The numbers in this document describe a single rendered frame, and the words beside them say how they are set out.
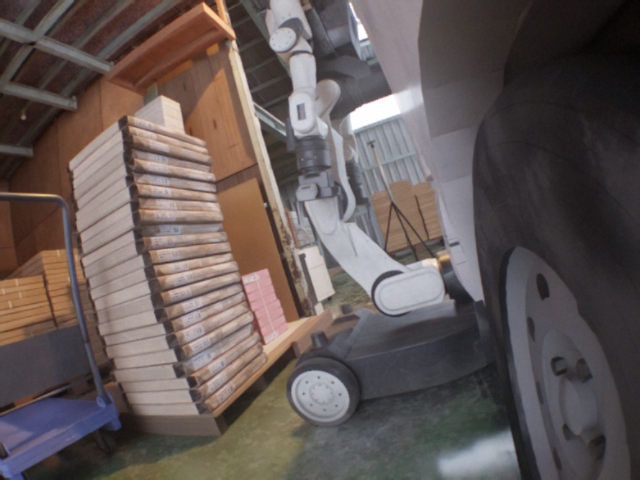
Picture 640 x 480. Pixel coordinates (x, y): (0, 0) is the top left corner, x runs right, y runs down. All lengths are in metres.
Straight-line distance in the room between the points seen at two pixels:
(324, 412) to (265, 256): 1.37
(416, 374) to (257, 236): 1.52
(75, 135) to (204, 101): 1.82
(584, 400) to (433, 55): 0.32
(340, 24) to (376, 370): 1.05
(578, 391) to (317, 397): 0.74
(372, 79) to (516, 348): 0.87
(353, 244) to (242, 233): 1.29
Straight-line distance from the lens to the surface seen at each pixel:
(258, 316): 1.72
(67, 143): 4.14
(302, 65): 0.93
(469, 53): 0.34
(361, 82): 1.08
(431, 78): 0.35
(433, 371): 0.89
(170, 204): 1.18
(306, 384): 0.92
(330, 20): 1.17
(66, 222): 1.14
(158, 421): 1.29
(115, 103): 3.51
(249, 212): 2.17
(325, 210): 0.97
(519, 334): 0.44
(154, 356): 1.12
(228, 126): 2.51
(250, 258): 2.18
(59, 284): 2.69
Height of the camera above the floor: 0.47
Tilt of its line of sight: 2 degrees up
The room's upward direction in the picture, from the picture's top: 17 degrees counter-clockwise
